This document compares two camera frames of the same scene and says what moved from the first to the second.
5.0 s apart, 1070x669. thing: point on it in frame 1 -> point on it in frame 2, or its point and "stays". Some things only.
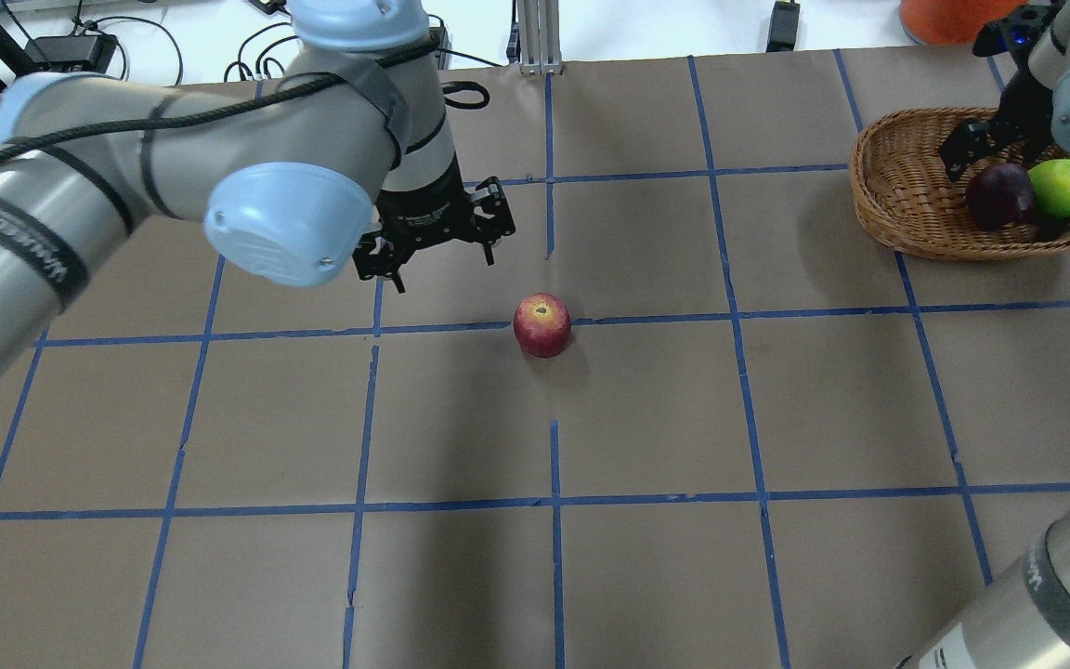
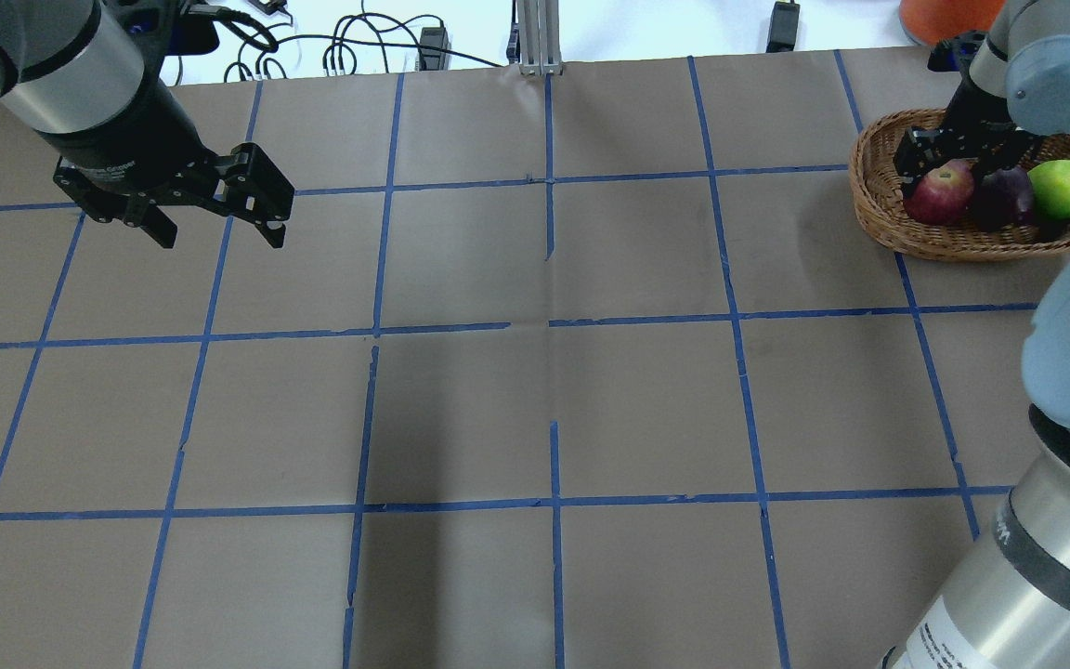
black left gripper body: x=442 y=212 -> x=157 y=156
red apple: x=542 y=324 -> x=943 y=194
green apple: x=1063 y=189 stays
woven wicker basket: x=905 y=195 stays
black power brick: x=438 y=42 stays
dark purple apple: x=998 y=194 stays
